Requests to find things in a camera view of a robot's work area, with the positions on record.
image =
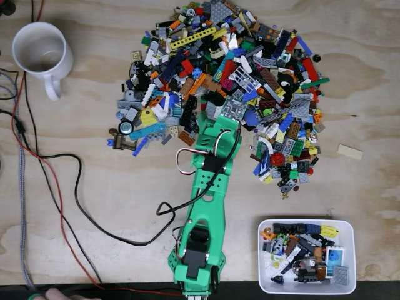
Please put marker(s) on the brown Lego piece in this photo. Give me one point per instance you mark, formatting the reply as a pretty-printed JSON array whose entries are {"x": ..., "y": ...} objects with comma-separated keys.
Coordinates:
[{"x": 122, "y": 142}]

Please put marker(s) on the black Lego wheel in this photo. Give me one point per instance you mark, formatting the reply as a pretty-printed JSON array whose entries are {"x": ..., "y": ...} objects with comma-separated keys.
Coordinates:
[{"x": 126, "y": 127}]

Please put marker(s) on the large grey Lego plate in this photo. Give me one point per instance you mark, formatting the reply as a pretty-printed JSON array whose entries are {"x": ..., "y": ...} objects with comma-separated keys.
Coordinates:
[{"x": 300, "y": 104}]

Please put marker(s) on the tan square Lego tile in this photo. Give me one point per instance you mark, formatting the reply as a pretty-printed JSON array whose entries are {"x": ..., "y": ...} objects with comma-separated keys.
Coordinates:
[{"x": 136, "y": 55}]

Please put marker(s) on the long green Lego plate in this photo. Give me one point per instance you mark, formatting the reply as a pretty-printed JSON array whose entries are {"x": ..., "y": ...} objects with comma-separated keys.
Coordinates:
[{"x": 315, "y": 82}]

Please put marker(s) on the white Lego arch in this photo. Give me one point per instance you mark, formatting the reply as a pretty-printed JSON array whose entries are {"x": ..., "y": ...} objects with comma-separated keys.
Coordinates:
[{"x": 266, "y": 145}]

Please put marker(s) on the grey round Lego piece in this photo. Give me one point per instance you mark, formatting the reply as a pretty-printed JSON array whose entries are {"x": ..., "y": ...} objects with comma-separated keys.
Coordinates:
[{"x": 128, "y": 95}]

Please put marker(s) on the dark blue Lego brick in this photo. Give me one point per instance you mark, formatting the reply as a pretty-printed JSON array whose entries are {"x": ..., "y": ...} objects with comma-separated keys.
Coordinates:
[{"x": 312, "y": 229}]

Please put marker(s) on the grey square Lego plate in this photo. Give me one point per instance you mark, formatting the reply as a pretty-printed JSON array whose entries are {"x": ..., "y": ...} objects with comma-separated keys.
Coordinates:
[{"x": 341, "y": 275}]

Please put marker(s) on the black Lego plate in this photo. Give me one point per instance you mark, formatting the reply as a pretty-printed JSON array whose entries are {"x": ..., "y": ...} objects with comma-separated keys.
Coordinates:
[{"x": 189, "y": 112}]

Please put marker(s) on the white plastic bin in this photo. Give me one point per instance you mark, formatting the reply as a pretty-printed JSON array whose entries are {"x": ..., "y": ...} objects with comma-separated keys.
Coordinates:
[{"x": 265, "y": 281}]

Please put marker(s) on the grey Lego wedge plate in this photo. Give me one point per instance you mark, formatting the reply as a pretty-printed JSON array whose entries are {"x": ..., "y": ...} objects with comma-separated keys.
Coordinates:
[{"x": 220, "y": 11}]

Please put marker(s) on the blue Lego dome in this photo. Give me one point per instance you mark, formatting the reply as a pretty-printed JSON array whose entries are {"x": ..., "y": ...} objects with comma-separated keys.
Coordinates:
[{"x": 250, "y": 118}]

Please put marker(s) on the orange round Lego piece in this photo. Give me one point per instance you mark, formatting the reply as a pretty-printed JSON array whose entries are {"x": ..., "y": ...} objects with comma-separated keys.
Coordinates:
[{"x": 267, "y": 232}]

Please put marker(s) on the orange Lego brick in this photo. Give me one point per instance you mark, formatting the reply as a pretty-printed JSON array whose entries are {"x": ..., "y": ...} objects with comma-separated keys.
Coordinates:
[{"x": 187, "y": 137}]

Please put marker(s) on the yellow Lego wedge piece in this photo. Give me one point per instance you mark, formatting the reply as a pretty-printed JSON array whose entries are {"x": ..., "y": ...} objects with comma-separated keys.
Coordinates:
[{"x": 147, "y": 118}]

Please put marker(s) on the red round Lego gear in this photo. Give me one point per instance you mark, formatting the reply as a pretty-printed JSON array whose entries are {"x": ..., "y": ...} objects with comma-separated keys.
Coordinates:
[{"x": 277, "y": 159}]

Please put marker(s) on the brown Lego plate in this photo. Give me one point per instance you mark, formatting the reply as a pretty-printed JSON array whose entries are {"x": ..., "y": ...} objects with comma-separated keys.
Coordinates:
[{"x": 270, "y": 79}]

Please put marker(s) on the long red Lego brick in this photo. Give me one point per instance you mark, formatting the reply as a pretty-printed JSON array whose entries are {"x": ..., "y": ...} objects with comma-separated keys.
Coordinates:
[{"x": 311, "y": 68}]

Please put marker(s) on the tan Lego plate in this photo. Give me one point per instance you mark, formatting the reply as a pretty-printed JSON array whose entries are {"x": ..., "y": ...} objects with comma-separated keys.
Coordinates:
[{"x": 350, "y": 152}]

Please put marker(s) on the magenta Lego piece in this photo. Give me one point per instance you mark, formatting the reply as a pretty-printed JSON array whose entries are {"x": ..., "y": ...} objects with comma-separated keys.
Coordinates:
[{"x": 228, "y": 83}]

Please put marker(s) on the white Lego panel blue print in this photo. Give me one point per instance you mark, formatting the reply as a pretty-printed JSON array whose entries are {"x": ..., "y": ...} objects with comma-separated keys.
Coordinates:
[{"x": 334, "y": 257}]

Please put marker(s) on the blue Lego flag with lightning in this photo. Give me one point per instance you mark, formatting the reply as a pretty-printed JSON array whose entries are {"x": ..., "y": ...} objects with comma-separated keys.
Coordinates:
[{"x": 264, "y": 162}]

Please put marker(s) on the long orange Lego plate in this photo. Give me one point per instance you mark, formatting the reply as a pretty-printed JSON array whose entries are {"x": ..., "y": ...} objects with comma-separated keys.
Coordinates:
[{"x": 195, "y": 86}]

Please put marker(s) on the person's hand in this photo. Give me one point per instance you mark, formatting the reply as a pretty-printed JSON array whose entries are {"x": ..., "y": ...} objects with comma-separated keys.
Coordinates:
[{"x": 57, "y": 294}]

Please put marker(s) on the black object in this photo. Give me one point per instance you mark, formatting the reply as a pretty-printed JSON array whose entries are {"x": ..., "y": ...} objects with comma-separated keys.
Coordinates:
[{"x": 6, "y": 6}]

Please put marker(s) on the small black round Lego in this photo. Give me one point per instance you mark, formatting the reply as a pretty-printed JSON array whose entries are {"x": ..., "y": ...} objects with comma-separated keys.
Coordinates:
[{"x": 317, "y": 57}]

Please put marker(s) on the yellow Lego beam with holes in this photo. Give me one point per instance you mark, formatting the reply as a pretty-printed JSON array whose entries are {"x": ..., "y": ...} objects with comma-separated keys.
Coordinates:
[{"x": 193, "y": 38}]

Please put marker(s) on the small blue Lego plate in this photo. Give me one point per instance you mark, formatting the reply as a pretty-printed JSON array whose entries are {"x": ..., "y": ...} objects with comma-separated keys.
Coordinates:
[{"x": 140, "y": 147}]

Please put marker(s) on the black Lego chassis piece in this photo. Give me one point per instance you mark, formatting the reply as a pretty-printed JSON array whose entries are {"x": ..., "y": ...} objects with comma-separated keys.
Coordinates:
[{"x": 289, "y": 228}]

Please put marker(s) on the light blue Lego plate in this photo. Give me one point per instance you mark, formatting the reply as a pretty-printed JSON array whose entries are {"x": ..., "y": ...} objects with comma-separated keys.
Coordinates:
[{"x": 147, "y": 131}]

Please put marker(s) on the long blue Lego plate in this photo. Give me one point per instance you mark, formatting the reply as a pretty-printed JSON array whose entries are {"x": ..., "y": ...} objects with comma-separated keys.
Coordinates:
[{"x": 304, "y": 45}]

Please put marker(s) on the grey printed Lego tile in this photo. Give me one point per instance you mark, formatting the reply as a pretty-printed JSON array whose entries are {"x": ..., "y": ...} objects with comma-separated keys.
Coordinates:
[{"x": 233, "y": 107}]

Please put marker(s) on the white Lego window panel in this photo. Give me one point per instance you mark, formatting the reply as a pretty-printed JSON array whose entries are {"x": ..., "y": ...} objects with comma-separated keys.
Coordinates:
[{"x": 247, "y": 79}]

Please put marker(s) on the yellow Lego piece with hole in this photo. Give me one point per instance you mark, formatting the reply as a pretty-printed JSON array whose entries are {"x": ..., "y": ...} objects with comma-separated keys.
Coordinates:
[{"x": 328, "y": 230}]

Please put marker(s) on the white ceramic mug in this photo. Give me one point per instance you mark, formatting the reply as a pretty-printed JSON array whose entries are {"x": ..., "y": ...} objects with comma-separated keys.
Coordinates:
[{"x": 39, "y": 51}]

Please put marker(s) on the short red Lego brick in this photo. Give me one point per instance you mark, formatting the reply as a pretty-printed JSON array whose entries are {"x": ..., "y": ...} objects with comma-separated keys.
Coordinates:
[{"x": 187, "y": 67}]

